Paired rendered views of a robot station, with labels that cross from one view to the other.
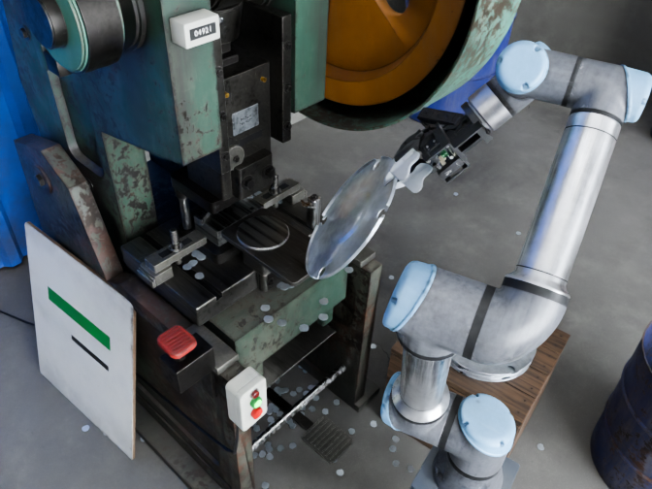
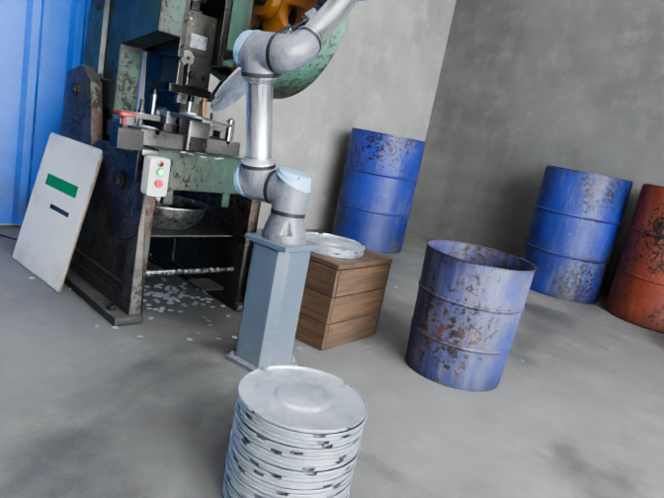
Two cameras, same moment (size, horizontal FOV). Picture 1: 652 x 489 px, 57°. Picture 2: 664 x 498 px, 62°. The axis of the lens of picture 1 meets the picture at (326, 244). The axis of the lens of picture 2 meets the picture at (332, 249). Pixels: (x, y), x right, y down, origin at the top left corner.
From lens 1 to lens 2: 1.54 m
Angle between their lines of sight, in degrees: 29
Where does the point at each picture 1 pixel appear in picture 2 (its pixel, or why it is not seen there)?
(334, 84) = not seen: hidden behind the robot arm
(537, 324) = (299, 38)
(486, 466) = (289, 199)
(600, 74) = not seen: outside the picture
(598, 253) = not seen: hidden behind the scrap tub
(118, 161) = (124, 67)
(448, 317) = (261, 37)
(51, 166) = (85, 70)
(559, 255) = (317, 22)
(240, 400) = (150, 159)
